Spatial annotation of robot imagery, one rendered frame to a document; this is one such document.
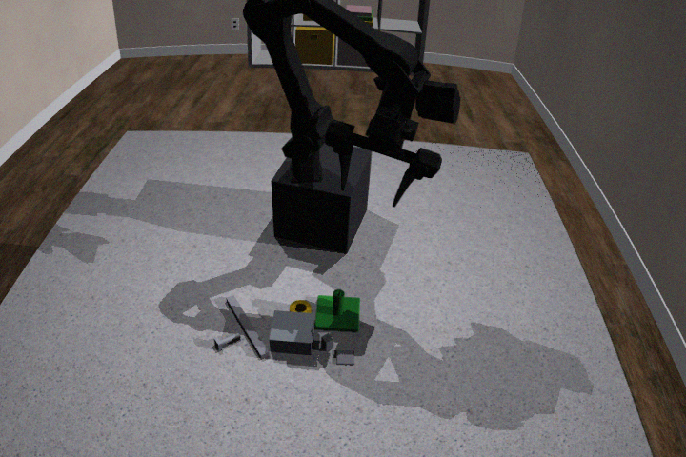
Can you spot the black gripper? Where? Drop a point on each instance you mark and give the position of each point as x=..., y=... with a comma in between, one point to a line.
x=343, y=145

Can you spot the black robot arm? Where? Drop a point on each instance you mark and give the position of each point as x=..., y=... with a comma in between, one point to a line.
x=390, y=57

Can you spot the gold round nut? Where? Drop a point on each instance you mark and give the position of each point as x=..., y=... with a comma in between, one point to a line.
x=301, y=306

